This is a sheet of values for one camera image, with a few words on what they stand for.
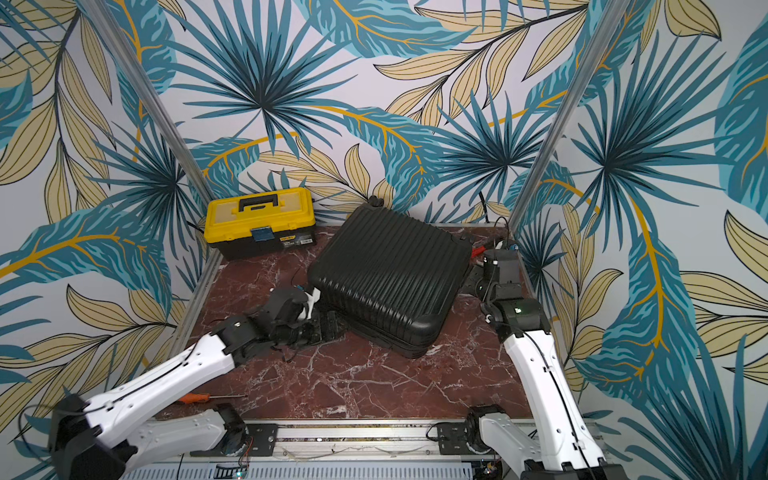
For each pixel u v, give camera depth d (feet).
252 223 3.34
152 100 2.70
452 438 2.43
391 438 2.46
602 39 2.38
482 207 3.92
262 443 2.40
